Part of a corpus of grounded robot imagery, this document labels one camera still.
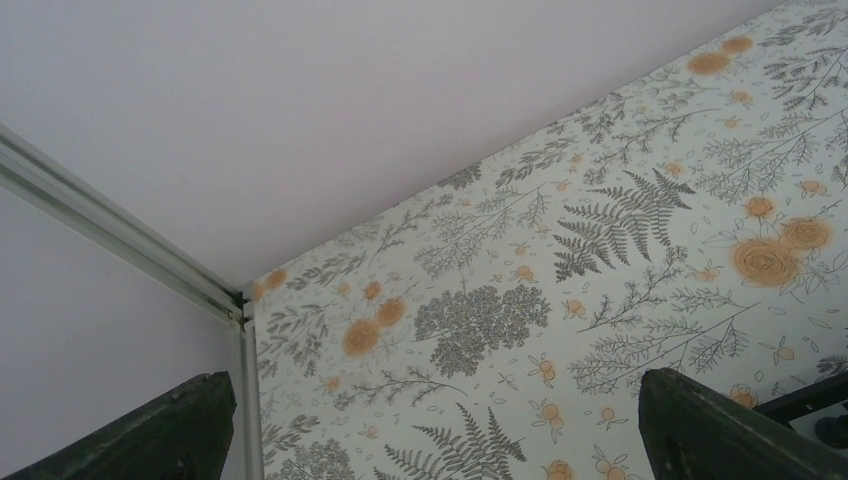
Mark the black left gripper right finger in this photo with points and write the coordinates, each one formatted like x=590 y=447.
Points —
x=690 y=431

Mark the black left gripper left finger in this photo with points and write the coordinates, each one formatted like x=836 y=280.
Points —
x=185 y=433

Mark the black white chess board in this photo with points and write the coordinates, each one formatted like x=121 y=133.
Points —
x=800 y=410

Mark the floral patterned table mat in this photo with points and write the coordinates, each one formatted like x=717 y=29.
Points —
x=497 y=325

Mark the aluminium corner frame post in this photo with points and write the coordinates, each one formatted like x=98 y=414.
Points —
x=99 y=313

